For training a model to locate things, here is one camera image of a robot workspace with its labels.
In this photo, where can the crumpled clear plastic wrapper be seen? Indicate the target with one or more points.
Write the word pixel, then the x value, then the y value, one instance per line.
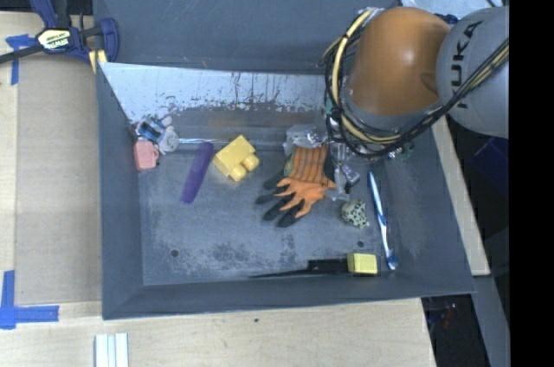
pixel 303 137

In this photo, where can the grey metal bin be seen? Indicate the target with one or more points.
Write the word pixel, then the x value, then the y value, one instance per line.
pixel 242 244

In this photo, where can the orange and black glove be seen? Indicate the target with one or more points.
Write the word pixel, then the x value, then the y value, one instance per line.
pixel 303 188

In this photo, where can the yellow toy brick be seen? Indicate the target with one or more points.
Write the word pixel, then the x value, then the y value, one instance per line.
pixel 234 156

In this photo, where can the yellow sponge block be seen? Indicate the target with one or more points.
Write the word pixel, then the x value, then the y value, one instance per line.
pixel 362 263

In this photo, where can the spotted cream toy animal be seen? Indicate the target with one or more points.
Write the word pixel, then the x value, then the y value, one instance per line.
pixel 355 213

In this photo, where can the pink toy cup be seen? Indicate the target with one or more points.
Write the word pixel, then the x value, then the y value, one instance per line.
pixel 145 156

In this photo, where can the purple comb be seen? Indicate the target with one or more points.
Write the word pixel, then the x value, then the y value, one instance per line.
pixel 197 172

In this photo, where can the white and blue toy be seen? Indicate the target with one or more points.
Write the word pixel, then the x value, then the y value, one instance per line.
pixel 160 133

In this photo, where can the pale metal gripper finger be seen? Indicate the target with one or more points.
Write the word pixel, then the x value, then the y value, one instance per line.
pixel 351 177
pixel 340 192

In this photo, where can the blue and white toothbrush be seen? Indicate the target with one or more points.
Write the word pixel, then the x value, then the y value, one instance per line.
pixel 381 218

